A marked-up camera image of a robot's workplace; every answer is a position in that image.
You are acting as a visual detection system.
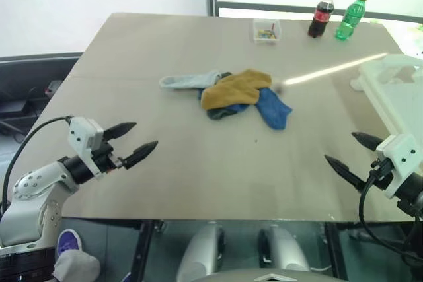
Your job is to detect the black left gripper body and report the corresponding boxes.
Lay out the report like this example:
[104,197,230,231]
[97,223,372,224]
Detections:
[91,141,126,175]

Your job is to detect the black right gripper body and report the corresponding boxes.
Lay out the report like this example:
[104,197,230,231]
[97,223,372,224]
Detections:
[369,157,396,192]

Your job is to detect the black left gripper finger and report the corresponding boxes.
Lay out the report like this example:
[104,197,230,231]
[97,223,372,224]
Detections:
[104,122,138,141]
[122,140,159,170]

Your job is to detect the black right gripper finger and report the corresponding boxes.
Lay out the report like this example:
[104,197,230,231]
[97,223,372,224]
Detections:
[324,154,367,194]
[351,131,384,152]

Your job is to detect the mustard yellow cloth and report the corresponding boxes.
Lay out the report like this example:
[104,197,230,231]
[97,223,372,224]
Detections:
[201,68,273,112]

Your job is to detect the white plastic basket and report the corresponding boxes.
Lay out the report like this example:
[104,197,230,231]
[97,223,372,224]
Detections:
[350,53,423,151]

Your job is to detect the small clear plastic container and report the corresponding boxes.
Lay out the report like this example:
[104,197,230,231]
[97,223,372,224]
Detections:
[252,18,282,46]

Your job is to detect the light grey sock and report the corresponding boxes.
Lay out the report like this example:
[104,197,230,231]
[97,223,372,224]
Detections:
[158,70,223,92]

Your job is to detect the dark grey cloth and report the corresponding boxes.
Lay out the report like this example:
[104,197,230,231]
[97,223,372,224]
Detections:
[206,71,239,122]

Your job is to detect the purple shoe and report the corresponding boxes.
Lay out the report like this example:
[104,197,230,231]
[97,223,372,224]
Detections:
[56,228,84,258]

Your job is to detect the silver rounded robot leg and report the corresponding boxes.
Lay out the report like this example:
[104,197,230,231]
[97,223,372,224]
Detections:
[176,222,226,282]
[257,223,312,282]

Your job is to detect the grey cloth lump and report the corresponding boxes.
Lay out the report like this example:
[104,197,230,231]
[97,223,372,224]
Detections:
[52,249,102,282]

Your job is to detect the black furniture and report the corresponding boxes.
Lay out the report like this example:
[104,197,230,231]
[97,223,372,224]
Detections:
[0,52,85,139]

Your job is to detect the green bottle yellow cap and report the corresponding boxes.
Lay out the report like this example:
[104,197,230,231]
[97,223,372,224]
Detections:
[334,0,370,42]

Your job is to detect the grey robot body edge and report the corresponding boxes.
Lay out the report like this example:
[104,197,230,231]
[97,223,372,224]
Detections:
[204,269,335,282]

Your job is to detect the cola bottle red cap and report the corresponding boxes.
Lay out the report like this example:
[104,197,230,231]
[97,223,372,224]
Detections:
[307,0,338,39]

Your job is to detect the colourful small pieces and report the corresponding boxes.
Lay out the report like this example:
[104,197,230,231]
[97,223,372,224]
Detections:
[256,22,277,39]

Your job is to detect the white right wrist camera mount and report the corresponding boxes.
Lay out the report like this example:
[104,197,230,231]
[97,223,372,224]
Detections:
[375,133,418,200]

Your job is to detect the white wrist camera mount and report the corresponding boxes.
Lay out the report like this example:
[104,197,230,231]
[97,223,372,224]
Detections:
[375,133,418,200]
[67,116,105,178]

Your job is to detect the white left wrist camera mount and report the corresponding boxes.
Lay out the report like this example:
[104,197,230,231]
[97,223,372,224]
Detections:
[67,116,105,178]

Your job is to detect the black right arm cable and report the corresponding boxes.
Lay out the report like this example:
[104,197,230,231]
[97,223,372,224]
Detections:
[358,159,423,265]

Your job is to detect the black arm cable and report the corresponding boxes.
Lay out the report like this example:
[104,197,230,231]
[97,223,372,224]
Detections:
[1,116,74,217]
[358,159,423,265]

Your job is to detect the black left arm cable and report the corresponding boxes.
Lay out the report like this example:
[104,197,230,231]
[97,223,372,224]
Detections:
[1,116,74,217]

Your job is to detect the black table frame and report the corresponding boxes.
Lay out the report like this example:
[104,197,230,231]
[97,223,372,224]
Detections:
[61,217,423,282]

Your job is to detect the dark window frame rail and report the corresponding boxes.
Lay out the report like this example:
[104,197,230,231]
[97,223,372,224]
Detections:
[216,0,423,24]

